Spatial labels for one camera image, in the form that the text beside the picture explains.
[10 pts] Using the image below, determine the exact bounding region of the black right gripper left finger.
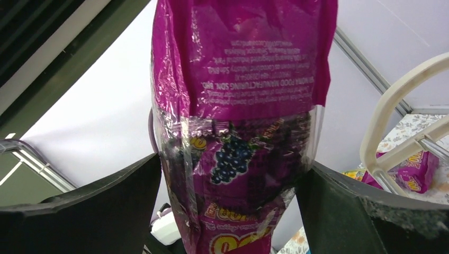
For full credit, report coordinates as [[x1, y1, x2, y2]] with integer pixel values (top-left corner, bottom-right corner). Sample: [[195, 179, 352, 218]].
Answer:
[[1, 154, 161, 253]]

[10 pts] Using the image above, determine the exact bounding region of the purple grape candy bag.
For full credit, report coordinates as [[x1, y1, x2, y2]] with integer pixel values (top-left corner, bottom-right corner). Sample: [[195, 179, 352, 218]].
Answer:
[[151, 1, 338, 253], [361, 150, 440, 195]]

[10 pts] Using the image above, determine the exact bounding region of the green Fox's candy bag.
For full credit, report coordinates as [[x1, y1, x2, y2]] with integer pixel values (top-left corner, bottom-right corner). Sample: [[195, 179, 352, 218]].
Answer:
[[342, 168, 366, 182]]

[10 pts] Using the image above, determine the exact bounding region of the white metal shelf rack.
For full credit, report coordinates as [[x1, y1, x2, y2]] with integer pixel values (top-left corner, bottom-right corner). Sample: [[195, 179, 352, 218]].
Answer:
[[360, 53, 448, 197]]

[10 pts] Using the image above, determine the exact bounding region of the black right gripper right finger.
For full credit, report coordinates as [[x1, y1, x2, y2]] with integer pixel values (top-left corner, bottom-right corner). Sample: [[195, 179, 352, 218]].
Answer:
[[295, 162, 448, 254]]

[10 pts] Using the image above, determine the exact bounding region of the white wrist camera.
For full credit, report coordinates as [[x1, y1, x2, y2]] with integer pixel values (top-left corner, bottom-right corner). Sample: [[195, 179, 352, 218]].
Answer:
[[150, 203, 181, 246]]

